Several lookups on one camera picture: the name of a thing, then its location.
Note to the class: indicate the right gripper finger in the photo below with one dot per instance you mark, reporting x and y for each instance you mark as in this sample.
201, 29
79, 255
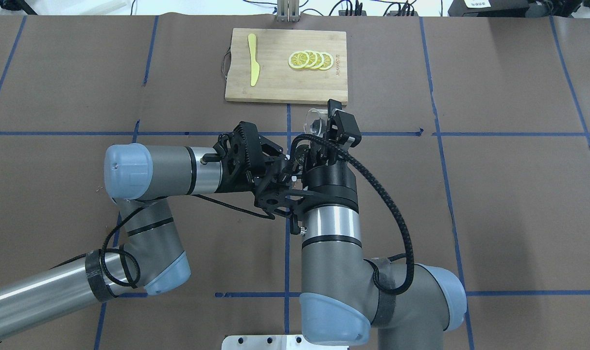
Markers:
334, 126

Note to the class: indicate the lemon slice three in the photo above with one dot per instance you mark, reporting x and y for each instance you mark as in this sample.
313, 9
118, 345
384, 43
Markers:
320, 60

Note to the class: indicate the wooden cutting board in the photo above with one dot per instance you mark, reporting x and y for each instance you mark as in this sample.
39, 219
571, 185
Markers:
279, 83

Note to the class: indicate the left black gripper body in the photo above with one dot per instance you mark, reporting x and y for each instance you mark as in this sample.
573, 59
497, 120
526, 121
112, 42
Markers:
235, 181

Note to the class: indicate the clear glass shaker cup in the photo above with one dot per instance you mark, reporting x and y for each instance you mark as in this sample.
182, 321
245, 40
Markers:
316, 122

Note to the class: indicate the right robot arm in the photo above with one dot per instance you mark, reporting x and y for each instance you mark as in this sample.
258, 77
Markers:
344, 295

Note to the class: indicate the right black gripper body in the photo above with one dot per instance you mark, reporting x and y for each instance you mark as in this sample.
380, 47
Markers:
330, 185

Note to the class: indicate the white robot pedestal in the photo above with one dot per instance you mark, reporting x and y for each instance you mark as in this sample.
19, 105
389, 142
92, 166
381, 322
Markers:
273, 342

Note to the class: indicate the lemon slice one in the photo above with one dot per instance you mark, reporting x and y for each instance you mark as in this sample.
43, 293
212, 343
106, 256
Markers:
298, 60

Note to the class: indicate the lemon slice four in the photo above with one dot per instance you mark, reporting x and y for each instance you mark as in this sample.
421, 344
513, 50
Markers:
328, 61

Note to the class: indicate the steel measuring jigger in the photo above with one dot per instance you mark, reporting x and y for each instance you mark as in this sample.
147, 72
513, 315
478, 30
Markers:
298, 159

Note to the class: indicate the black box on table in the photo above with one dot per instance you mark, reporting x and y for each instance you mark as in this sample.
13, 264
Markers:
489, 8

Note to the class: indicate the aluminium frame post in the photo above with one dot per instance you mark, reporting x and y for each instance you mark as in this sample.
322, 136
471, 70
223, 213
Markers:
288, 11

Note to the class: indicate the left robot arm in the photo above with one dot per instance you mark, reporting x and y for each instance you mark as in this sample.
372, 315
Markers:
144, 250

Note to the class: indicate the yellow plastic knife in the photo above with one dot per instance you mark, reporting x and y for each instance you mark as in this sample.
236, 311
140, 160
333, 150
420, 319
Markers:
254, 65

